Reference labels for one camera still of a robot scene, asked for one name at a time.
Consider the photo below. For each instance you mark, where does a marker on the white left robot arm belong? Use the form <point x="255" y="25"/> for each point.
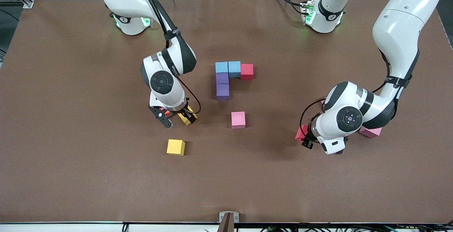
<point x="396" y="30"/>

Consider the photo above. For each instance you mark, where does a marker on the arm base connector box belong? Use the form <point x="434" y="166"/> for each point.
<point x="308" y="12"/>
<point x="148" y="21"/>

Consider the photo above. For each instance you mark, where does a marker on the grey metal table bracket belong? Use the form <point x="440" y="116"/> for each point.
<point x="229" y="218"/>

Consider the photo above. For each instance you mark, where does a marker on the large table cover sheet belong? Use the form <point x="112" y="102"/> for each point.
<point x="70" y="101"/>

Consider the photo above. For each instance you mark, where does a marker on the purple foam cube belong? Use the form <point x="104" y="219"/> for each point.
<point x="222" y="78"/>
<point x="223" y="91"/>

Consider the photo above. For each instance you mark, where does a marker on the orange foam cube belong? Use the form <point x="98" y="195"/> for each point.
<point x="166" y="112"/>

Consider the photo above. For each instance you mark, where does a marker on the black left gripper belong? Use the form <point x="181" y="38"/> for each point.
<point x="308" y="141"/>

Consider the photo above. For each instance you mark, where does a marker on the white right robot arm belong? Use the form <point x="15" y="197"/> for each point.
<point x="170" y="96"/>

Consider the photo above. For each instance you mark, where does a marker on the blue foam cube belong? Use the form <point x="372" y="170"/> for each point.
<point x="234" y="69"/>
<point x="222" y="67"/>

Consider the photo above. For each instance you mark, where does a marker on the red foam cube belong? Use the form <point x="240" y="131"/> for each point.
<point x="300" y="132"/>
<point x="247" y="72"/>

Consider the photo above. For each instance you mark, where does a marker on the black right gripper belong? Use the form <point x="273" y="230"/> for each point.
<point x="179" y="111"/>

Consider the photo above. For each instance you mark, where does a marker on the white table edge rail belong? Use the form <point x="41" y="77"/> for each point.
<point x="53" y="228"/>

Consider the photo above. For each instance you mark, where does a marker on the yellow foam cube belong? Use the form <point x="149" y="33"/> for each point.
<point x="184" y="120"/>
<point x="176" y="147"/>

